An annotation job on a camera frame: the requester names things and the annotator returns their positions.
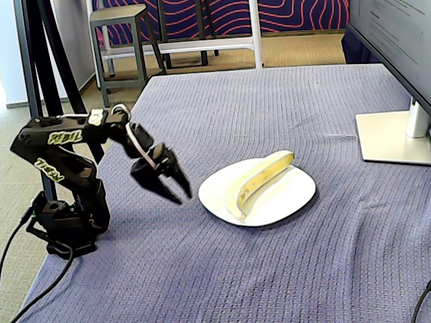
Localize yellow banana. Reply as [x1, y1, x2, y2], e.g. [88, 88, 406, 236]
[224, 149, 296, 225]

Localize white rounded square plate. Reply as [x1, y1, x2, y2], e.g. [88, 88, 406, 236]
[197, 157, 317, 227]

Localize blue knitted table cloth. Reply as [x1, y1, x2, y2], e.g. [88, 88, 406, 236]
[18, 63, 431, 323]

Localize black chair legs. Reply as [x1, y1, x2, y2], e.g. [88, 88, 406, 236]
[156, 0, 220, 70]

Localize grey metal stool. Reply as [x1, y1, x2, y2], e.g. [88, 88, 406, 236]
[89, 3, 168, 108]

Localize purple panel with pink waves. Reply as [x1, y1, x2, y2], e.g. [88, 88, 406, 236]
[92, 0, 351, 44]

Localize computer monitor with silver stand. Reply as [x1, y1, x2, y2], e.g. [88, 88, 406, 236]
[345, 0, 431, 166]

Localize black camera tripod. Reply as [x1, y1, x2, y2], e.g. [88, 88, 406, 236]
[13, 0, 105, 203]

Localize black cable with straight plug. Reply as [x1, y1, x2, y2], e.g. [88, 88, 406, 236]
[9, 240, 75, 323]

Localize white metal frame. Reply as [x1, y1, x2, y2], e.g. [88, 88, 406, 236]
[86, 0, 264, 90]

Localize black cable with angled plug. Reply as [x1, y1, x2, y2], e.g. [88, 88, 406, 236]
[0, 207, 34, 280]

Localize thin black cable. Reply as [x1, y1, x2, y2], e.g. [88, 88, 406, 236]
[411, 281, 431, 323]

